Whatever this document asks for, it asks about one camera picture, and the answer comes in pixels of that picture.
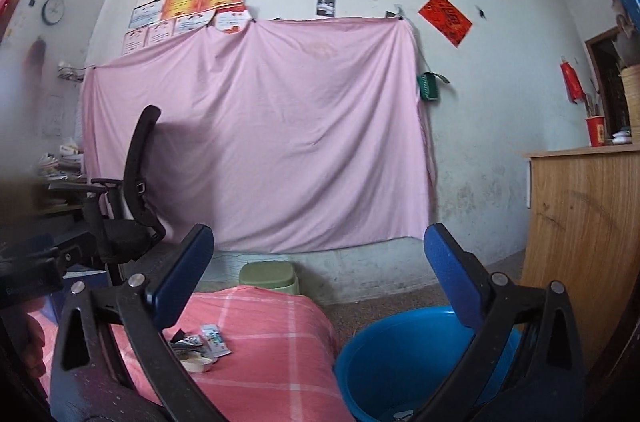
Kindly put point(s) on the wooden desk with shelf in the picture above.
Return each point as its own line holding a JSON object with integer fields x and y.
{"x": 60, "y": 202}

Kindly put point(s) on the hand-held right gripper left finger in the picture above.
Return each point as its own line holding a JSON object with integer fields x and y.
{"x": 182, "y": 277}

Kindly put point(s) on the blue plastic bucket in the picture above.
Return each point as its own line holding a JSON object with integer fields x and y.
{"x": 380, "y": 367}

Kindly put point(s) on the small white dish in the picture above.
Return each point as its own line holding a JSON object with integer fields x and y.
{"x": 621, "y": 138}

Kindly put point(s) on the red hanging packet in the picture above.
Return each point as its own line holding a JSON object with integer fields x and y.
{"x": 572, "y": 82}

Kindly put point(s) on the white green packet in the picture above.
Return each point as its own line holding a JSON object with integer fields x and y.
{"x": 215, "y": 342}

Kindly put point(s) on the red paper cup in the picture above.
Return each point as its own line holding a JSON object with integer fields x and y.
{"x": 596, "y": 133}

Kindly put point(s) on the red hanging ornament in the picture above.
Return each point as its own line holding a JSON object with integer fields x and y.
{"x": 36, "y": 51}

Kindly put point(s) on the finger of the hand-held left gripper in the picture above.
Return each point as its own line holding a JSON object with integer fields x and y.
{"x": 75, "y": 249}

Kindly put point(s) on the black office chair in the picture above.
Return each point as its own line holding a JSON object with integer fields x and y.
{"x": 135, "y": 162}

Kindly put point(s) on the small wall photo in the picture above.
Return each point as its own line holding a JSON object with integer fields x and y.
{"x": 325, "y": 7}

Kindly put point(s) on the small white container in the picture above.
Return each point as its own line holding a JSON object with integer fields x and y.
{"x": 197, "y": 364}

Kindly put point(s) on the wooden cabinet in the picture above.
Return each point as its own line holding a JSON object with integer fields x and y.
{"x": 585, "y": 227}

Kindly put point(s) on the pink hanging sheet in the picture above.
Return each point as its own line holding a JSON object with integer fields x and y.
{"x": 275, "y": 127}

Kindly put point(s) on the bamboo steamer stack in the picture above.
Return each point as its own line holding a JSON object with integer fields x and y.
{"x": 631, "y": 102}

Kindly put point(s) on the red diamond wall poster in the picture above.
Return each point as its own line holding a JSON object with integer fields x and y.
{"x": 445, "y": 20}

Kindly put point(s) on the blue cardboard box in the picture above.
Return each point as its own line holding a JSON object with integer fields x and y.
{"x": 92, "y": 278}

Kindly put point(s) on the green plastic stool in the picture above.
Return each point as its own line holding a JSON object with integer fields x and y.
{"x": 267, "y": 277}

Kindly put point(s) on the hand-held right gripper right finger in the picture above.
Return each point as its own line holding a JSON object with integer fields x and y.
{"x": 452, "y": 277}

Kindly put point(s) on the pink checked blanket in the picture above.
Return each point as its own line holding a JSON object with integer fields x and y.
{"x": 280, "y": 352}

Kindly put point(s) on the stack of books and papers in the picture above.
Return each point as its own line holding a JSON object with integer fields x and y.
{"x": 62, "y": 160}

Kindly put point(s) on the round wall clock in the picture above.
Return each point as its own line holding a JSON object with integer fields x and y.
{"x": 53, "y": 10}

